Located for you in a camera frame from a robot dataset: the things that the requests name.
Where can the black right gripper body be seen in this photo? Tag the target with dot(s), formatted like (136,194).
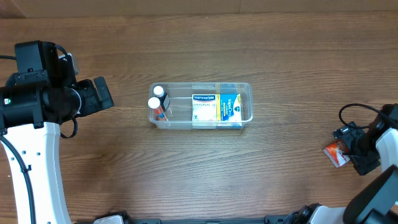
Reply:
(354,149)

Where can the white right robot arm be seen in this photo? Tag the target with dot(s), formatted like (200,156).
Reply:
(374,203)

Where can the orange blue tube white cap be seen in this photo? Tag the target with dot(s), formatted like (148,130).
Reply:
(155,106)

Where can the dark bottle with white cap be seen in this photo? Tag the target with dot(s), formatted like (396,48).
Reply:
(163,96)

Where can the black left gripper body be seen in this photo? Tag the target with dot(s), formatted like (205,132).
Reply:
(96,95)

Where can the red white sachet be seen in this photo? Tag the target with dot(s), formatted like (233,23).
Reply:
(336,152)

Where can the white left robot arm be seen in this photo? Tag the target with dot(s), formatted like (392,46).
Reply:
(35,101)

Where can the blue yellow lozenge box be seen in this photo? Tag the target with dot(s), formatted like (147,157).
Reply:
(230,107)

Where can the clear plastic container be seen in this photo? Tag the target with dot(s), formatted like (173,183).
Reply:
(179,113)

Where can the white plaster box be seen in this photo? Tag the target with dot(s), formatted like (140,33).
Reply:
(206,107)

